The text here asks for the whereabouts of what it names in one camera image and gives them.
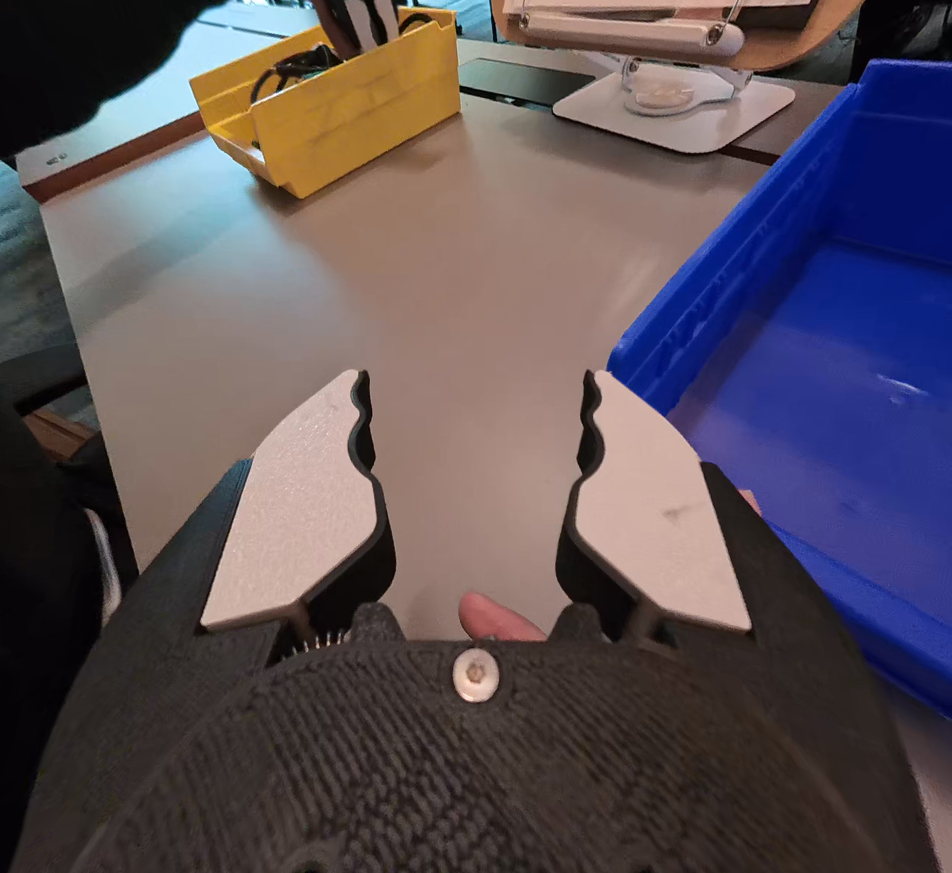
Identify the grey desk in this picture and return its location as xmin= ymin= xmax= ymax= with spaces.
xmin=15 ymin=3 xmax=952 ymax=873

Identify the wooden document stand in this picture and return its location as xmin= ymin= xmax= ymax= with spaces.
xmin=491 ymin=0 xmax=912 ymax=154

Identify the person's dark clothing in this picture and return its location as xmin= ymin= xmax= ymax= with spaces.
xmin=0 ymin=397 xmax=142 ymax=815

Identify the yellow plastic bin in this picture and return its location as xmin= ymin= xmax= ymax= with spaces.
xmin=189 ymin=5 xmax=461 ymax=199

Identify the black desk cable cover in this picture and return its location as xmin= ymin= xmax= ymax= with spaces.
xmin=457 ymin=57 xmax=596 ymax=108

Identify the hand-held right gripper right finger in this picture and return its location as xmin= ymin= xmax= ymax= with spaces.
xmin=554 ymin=369 xmax=754 ymax=647

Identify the blue plastic bin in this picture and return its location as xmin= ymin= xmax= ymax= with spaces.
xmin=606 ymin=58 xmax=952 ymax=718

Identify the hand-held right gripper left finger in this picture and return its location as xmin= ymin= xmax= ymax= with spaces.
xmin=198 ymin=369 xmax=397 ymax=632

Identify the person's right hand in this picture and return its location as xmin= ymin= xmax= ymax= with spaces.
xmin=460 ymin=590 xmax=547 ymax=642

